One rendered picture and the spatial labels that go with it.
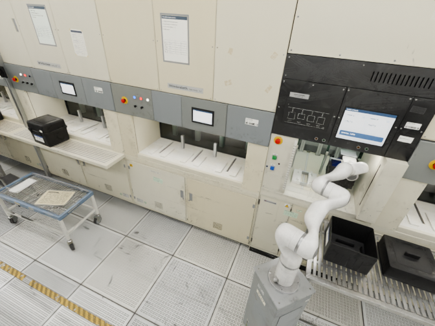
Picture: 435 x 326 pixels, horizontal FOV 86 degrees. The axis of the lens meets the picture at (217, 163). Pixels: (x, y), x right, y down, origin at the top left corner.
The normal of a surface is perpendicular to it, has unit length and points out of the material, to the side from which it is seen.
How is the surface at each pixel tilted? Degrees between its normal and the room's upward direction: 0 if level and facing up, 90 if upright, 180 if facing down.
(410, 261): 0
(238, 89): 90
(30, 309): 0
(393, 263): 0
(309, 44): 91
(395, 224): 90
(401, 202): 90
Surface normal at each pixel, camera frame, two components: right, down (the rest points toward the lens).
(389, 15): -0.38, 0.46
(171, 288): 0.05, -0.84
